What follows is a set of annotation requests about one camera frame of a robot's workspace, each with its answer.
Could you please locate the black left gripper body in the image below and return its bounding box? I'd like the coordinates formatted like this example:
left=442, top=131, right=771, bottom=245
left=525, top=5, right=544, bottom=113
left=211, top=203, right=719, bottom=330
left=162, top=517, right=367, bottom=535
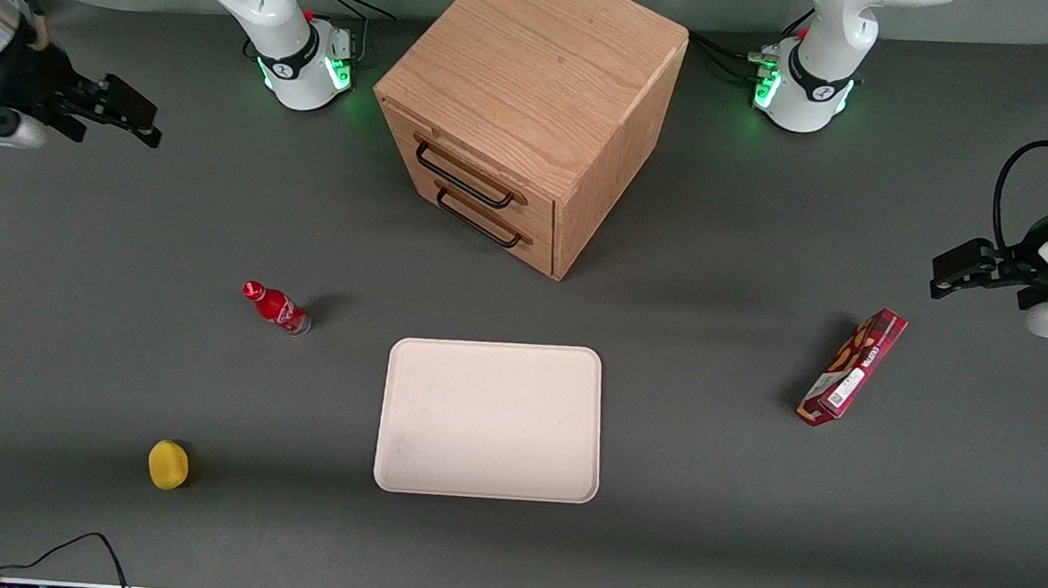
left=994, top=198, right=1048, bottom=302

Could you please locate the yellow round sponge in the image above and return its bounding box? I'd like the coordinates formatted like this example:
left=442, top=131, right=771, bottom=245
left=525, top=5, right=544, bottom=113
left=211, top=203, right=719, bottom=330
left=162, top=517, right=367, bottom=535
left=146, top=439, right=192, bottom=493

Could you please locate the thin black table cable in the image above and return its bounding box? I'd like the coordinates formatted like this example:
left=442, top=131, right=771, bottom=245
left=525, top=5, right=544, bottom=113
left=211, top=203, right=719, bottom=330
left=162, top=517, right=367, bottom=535
left=0, top=525, right=135, bottom=588

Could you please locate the wooden drawer front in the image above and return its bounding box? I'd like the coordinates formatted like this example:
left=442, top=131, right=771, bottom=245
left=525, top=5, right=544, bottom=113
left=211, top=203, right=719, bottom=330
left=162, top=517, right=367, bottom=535
left=392, top=152, right=562, bottom=279
left=372, top=95, right=566, bottom=249

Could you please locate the black metal drawer handle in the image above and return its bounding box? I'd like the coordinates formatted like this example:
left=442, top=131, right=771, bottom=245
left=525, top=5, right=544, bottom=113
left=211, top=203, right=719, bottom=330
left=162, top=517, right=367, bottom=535
left=409, top=133, right=533, bottom=213
left=432, top=185, right=534, bottom=252

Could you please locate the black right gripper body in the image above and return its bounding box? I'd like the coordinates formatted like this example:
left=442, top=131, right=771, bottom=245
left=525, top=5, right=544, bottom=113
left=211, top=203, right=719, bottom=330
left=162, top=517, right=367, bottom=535
left=0, top=36, right=92, bottom=149

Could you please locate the wooden drawer cabinet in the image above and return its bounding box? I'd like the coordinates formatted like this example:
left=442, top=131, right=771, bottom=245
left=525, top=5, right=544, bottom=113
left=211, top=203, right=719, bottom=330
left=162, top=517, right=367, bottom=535
left=362, top=0, right=693, bottom=290

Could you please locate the beige plastic tray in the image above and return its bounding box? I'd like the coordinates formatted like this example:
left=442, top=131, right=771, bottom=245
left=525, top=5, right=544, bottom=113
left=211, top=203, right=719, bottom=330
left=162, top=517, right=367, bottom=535
left=372, top=333, right=609, bottom=508

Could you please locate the small red soda bottle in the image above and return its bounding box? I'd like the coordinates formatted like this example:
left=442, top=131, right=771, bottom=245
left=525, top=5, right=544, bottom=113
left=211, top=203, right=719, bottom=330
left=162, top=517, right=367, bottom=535
left=239, top=280, right=315, bottom=338

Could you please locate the red cookie box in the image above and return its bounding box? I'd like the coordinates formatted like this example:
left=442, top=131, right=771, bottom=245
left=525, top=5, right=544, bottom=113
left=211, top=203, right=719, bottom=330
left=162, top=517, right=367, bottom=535
left=795, top=303, right=909, bottom=433

